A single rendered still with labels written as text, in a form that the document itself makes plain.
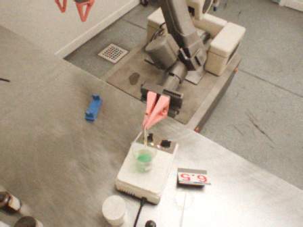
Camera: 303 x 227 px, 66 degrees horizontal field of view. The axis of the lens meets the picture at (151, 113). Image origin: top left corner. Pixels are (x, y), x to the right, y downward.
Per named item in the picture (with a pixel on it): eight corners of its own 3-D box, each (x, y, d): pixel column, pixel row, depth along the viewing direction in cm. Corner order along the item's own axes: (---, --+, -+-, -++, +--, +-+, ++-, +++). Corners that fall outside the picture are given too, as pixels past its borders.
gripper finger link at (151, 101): (165, 126, 47) (181, 94, 52) (133, 113, 49) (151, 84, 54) (162, 143, 52) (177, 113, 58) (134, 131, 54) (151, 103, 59)
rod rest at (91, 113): (93, 98, 88) (92, 92, 86) (102, 99, 88) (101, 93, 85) (84, 119, 82) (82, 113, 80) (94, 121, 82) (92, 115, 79)
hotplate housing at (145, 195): (141, 134, 80) (141, 121, 73) (178, 147, 77) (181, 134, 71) (112, 197, 67) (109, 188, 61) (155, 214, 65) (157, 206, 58)
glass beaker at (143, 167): (159, 159, 65) (161, 144, 59) (149, 179, 62) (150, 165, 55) (137, 148, 67) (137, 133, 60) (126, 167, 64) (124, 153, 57)
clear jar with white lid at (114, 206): (130, 222, 63) (129, 215, 57) (108, 230, 62) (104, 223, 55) (124, 200, 67) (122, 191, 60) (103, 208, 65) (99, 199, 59)
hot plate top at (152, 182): (133, 142, 69) (132, 140, 68) (172, 155, 67) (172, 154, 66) (115, 180, 62) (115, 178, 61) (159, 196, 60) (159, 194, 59)
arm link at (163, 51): (209, 57, 62) (184, 59, 68) (190, 17, 56) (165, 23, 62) (184, 88, 57) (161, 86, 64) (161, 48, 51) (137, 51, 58)
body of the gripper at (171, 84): (181, 99, 52) (192, 78, 56) (139, 84, 54) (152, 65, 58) (177, 117, 57) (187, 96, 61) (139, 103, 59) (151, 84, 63)
